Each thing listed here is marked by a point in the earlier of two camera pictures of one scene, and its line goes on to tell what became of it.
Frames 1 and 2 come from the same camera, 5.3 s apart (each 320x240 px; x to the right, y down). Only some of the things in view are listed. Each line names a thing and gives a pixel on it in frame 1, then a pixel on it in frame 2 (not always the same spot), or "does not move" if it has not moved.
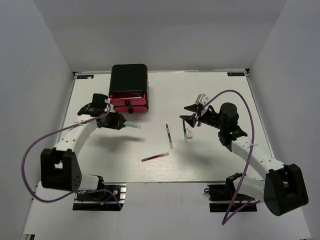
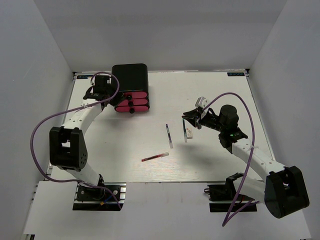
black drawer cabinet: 129,77 does not move
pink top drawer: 128,101 -> 136,95
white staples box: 189,133 does not move
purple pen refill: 169,138 does not move
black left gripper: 115,125 -> 111,88
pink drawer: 131,109 -> 134,101
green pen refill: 185,132 does not move
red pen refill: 160,155 does not move
